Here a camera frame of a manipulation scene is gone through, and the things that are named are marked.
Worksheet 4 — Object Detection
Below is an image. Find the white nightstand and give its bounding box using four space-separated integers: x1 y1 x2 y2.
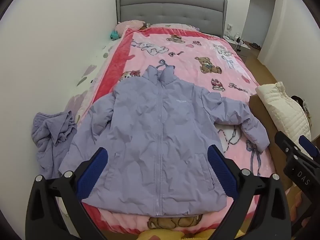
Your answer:
231 39 252 58

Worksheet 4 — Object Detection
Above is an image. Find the grey padded headboard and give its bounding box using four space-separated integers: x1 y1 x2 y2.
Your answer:
116 0 228 38

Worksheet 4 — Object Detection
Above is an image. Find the yellow fleece cloth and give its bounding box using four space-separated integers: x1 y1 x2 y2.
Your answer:
136 230 248 240

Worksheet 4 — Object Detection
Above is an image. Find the purple knitted sweater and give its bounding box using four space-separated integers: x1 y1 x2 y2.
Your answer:
31 110 77 179

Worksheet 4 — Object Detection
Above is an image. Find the pink pillow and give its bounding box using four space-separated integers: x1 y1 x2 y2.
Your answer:
115 20 147 37

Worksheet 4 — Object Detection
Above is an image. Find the floral bedsheet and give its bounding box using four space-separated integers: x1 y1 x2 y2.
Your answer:
64 39 125 120

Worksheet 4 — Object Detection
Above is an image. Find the dark patterned bag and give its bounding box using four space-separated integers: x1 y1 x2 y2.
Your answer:
291 95 312 125

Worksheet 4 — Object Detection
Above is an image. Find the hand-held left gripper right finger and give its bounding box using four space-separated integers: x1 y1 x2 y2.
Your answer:
207 144 292 240

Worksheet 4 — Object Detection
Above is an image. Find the purple puffer jacket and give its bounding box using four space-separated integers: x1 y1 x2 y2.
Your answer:
59 65 270 217

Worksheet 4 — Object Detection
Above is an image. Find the floral pillow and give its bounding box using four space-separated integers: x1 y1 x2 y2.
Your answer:
150 23 199 32

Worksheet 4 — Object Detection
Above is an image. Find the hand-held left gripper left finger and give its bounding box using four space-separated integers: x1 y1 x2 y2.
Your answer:
26 147 110 240

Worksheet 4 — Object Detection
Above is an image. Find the cream quilted pillow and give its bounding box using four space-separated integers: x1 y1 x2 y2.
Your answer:
255 81 312 145

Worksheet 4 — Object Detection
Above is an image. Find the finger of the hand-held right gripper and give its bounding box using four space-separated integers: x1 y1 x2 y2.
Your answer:
274 131 299 155
299 135 320 160

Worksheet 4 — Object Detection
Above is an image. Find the pink printed blanket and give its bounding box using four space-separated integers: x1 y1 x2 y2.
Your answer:
77 26 278 233

